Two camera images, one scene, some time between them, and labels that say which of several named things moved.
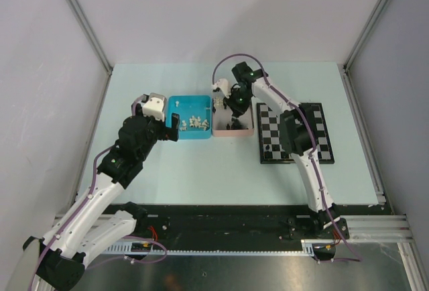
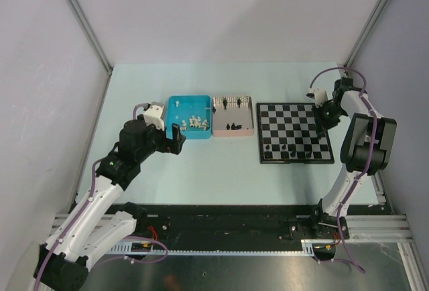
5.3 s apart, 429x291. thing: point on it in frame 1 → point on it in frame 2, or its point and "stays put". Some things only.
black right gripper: (237, 110) → (323, 125)
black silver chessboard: (271, 150) stays put
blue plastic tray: (188, 106) stays put
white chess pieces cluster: (195, 123) stays put
